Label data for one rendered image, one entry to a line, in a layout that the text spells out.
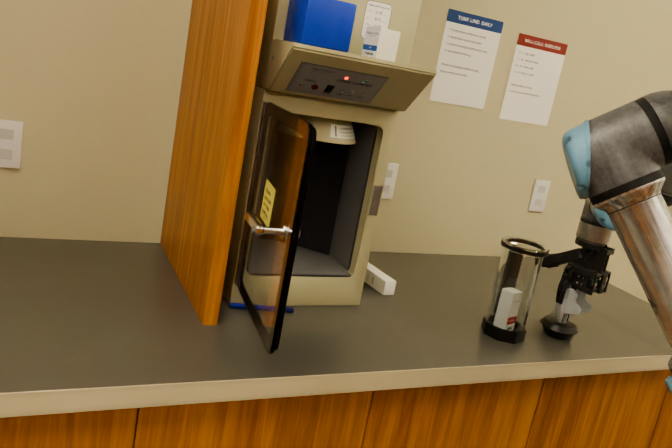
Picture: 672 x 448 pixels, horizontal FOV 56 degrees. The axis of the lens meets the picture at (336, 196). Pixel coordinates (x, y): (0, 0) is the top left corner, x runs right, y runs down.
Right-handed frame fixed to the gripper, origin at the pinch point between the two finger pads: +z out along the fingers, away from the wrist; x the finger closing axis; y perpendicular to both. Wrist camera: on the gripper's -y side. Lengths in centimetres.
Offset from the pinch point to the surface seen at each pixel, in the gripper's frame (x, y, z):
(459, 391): -35.8, 0.1, 12.6
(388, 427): -51, -4, 20
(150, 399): -100, -14, 7
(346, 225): -42, -37, -12
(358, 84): -57, -26, -46
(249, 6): -81, -32, -57
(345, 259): -43, -35, -5
